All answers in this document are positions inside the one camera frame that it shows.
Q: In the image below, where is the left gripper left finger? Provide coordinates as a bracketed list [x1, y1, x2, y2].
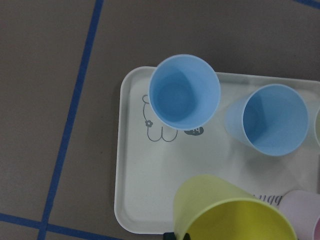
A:
[163, 232, 176, 240]

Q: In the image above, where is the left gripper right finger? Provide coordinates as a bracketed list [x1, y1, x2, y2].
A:
[183, 233, 191, 240]

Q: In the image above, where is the yellow plastic cup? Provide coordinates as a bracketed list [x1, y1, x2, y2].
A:
[173, 174, 298, 240]

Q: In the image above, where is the pink plastic cup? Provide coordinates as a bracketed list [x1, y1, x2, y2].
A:
[278, 190, 320, 240]

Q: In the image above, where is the light blue cup near corner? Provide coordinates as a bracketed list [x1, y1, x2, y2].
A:
[148, 54, 221, 131]

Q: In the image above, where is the light blue cup middle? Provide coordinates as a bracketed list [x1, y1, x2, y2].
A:
[224, 84, 309, 157]

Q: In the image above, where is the white plastic serving tray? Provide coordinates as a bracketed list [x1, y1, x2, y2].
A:
[114, 66, 320, 234]

